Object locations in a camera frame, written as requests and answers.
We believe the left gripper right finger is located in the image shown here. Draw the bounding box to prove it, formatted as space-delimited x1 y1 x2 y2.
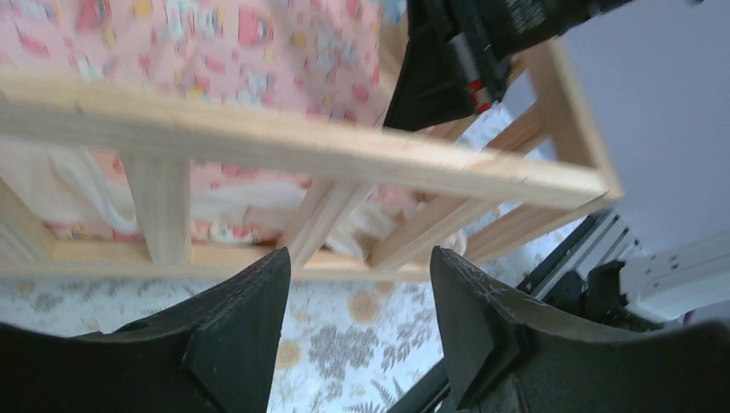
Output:
430 247 729 412

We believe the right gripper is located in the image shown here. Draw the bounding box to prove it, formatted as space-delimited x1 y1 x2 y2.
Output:
383 1 627 132

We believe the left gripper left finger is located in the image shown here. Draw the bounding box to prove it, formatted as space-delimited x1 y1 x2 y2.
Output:
1 249 291 412

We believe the pink patterned bed cushion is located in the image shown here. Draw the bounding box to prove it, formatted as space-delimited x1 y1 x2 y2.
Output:
1 1 425 259

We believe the wooden pet bed frame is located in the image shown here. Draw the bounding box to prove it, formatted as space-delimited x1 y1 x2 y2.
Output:
1 40 623 281

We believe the floral table mat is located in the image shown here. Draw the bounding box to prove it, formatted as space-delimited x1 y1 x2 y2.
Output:
0 102 589 413

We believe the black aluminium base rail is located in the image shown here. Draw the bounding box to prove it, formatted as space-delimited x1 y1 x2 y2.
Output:
393 205 730 413

